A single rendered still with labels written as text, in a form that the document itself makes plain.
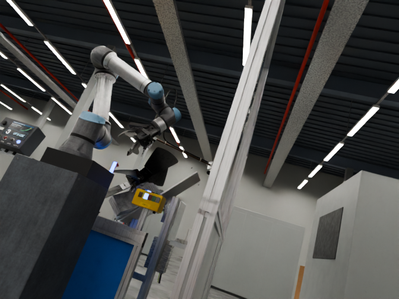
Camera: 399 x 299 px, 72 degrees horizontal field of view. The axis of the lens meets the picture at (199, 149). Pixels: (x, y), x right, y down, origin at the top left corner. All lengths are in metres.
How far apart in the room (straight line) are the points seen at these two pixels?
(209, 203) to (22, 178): 0.87
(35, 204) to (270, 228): 6.60
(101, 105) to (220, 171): 1.04
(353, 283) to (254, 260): 4.58
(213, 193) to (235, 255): 6.74
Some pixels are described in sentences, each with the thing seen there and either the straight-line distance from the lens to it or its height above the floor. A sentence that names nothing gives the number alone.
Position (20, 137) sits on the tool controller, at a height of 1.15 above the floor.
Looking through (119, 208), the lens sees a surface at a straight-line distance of 1.93.
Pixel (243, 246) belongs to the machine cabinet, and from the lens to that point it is 7.35.
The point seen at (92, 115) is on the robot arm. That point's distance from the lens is 1.38.
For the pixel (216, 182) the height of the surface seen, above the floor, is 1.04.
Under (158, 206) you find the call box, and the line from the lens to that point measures 1.56.
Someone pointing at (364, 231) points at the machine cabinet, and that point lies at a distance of 3.05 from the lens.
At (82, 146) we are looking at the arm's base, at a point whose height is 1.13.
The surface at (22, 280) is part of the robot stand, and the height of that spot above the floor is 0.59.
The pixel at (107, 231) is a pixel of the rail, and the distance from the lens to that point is 1.67.
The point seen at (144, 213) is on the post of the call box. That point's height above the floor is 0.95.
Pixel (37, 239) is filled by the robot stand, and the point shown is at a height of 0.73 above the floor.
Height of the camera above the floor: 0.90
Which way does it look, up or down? 18 degrees up
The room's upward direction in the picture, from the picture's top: 19 degrees clockwise
